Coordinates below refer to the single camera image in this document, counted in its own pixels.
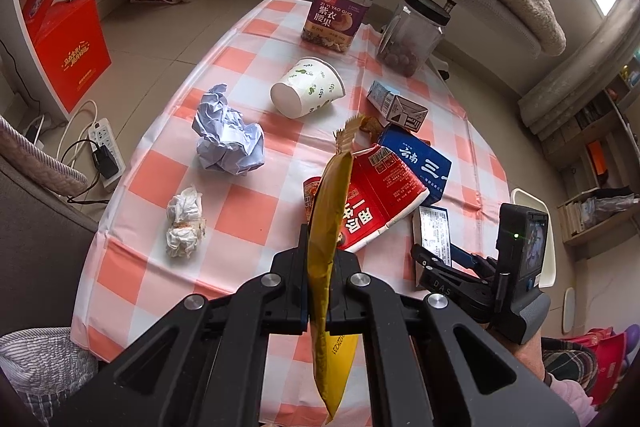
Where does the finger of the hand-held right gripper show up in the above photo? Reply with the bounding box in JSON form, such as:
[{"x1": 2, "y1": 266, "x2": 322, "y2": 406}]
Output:
[
  {"x1": 451, "y1": 246, "x2": 501, "y2": 282},
  {"x1": 411, "y1": 243, "x2": 496, "y2": 324}
]

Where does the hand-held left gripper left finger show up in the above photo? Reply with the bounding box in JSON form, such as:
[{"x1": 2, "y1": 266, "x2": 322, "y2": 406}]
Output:
[{"x1": 50, "y1": 223, "x2": 312, "y2": 427}]

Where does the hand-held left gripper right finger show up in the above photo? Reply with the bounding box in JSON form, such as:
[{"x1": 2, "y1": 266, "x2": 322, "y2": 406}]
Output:
[{"x1": 325, "y1": 249, "x2": 582, "y2": 427}]

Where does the blue packet white label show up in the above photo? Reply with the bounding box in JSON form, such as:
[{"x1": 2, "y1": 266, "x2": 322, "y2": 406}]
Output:
[{"x1": 412, "y1": 205, "x2": 452, "y2": 269}]

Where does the yellow snack wrapper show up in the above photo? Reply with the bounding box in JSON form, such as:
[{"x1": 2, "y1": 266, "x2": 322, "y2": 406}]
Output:
[{"x1": 306, "y1": 113, "x2": 368, "y2": 425}]

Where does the red milk carton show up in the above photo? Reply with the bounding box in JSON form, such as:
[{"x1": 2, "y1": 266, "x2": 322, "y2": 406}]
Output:
[{"x1": 303, "y1": 146, "x2": 430, "y2": 253}]

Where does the blue cardboard box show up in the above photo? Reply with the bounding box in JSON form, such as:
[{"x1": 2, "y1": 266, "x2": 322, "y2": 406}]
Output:
[{"x1": 377, "y1": 127, "x2": 452, "y2": 204}]

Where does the stained tissue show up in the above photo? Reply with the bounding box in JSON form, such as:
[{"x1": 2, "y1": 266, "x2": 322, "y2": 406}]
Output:
[{"x1": 166, "y1": 187, "x2": 207, "y2": 259}]

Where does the white paper ball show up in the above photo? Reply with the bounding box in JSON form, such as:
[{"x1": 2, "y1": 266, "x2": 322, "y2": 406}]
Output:
[{"x1": 194, "y1": 84, "x2": 266, "y2": 176}]

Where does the brown wrapper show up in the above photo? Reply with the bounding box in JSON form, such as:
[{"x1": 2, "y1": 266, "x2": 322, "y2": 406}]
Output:
[{"x1": 361, "y1": 116, "x2": 392, "y2": 142}]

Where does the small grey blue carton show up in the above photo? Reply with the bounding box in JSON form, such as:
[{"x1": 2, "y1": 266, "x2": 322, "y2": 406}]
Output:
[{"x1": 367, "y1": 80, "x2": 429, "y2": 129}]

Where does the white leaf print paper cup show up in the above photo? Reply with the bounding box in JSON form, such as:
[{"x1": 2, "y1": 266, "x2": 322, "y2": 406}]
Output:
[{"x1": 270, "y1": 57, "x2": 347, "y2": 120}]

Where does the person's right forearm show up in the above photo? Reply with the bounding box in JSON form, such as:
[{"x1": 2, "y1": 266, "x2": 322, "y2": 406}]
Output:
[{"x1": 510, "y1": 334, "x2": 598, "y2": 427}]

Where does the person's plaid pants leg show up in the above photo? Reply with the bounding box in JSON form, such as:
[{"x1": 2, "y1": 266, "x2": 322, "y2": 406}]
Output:
[{"x1": 542, "y1": 347, "x2": 598, "y2": 395}]

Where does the pink white checked tablecloth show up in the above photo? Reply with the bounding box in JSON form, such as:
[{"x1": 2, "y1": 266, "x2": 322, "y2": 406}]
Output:
[{"x1": 70, "y1": 0, "x2": 511, "y2": 427}]

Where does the red bag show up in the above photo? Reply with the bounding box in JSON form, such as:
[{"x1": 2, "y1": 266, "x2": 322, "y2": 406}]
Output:
[{"x1": 562, "y1": 328, "x2": 628, "y2": 400}]

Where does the stack of books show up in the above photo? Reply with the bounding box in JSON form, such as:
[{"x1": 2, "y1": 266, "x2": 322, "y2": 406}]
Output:
[{"x1": 557, "y1": 197, "x2": 596, "y2": 243}]

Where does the orange box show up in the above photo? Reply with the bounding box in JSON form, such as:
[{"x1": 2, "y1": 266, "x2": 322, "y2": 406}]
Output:
[{"x1": 587, "y1": 142, "x2": 608, "y2": 172}]

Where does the wooden desk shelf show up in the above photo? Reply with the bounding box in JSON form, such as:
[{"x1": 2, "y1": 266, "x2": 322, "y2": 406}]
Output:
[{"x1": 542, "y1": 52, "x2": 640, "y2": 248}]

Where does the grey curtain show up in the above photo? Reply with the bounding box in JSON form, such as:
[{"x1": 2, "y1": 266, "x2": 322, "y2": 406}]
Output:
[{"x1": 517, "y1": 7, "x2": 640, "y2": 158}]

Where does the black charger plug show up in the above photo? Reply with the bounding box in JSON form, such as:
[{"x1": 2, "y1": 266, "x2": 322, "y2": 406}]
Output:
[{"x1": 91, "y1": 144, "x2": 121, "y2": 180}]

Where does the clear jar black lid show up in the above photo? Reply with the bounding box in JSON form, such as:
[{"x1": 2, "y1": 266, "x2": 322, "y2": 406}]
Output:
[{"x1": 376, "y1": 0, "x2": 452, "y2": 78}]

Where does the white power strip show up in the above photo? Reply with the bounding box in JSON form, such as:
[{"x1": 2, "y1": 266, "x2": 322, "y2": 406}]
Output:
[{"x1": 87, "y1": 118, "x2": 125, "y2": 188}]

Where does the grey brown sofa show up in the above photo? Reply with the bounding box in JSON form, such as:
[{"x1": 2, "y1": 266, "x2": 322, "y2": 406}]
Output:
[{"x1": 0, "y1": 154, "x2": 98, "y2": 338}]

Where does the grey woven basket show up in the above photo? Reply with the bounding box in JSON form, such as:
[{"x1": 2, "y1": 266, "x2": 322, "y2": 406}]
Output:
[{"x1": 0, "y1": 328, "x2": 98, "y2": 423}]

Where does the purple label nut jar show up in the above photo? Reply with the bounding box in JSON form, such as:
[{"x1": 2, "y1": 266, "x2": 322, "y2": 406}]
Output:
[{"x1": 301, "y1": 0, "x2": 383, "y2": 55}]

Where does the pink quilted cushion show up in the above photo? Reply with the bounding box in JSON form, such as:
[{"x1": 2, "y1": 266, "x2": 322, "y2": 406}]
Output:
[{"x1": 0, "y1": 114, "x2": 88, "y2": 198}]

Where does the red gift box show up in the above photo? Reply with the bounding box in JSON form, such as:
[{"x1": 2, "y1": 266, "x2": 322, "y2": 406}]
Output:
[{"x1": 20, "y1": 0, "x2": 112, "y2": 115}]

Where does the white cable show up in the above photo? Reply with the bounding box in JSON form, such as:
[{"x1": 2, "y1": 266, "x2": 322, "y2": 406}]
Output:
[{"x1": 55, "y1": 99, "x2": 98, "y2": 168}]

